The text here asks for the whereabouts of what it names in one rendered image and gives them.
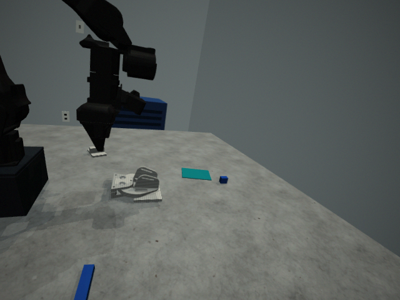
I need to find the blue flat bar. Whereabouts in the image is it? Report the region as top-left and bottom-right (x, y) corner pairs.
(74, 264), (95, 300)

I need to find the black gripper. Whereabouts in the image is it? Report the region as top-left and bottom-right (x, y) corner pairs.
(76, 72), (121, 151)

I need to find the white metal plate with two ringed holes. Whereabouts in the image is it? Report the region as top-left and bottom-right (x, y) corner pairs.
(111, 174), (133, 193)

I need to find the teal flat rectangular plate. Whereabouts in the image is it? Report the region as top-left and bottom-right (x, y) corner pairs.
(182, 168), (212, 181)

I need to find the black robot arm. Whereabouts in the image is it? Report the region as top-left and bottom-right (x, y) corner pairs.
(0, 0), (157, 167)

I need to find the small blue cube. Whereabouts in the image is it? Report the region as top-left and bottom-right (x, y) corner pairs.
(219, 176), (228, 184)

